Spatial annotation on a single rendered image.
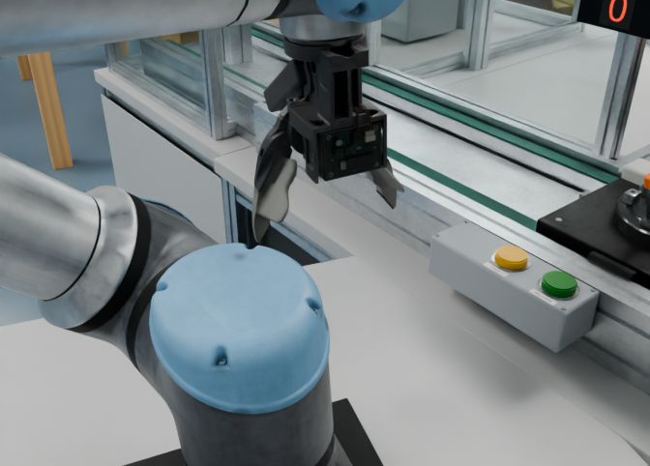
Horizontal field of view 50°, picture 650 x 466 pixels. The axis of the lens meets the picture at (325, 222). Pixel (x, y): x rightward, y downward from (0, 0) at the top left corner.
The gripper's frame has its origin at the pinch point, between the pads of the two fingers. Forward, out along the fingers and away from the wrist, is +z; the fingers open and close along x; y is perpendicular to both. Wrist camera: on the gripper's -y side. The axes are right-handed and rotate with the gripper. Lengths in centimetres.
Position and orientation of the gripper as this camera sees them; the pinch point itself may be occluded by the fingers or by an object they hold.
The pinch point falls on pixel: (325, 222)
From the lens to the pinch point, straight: 72.8
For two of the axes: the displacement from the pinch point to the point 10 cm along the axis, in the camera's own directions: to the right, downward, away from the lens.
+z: 0.4, 8.6, 5.1
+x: 9.2, -2.3, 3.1
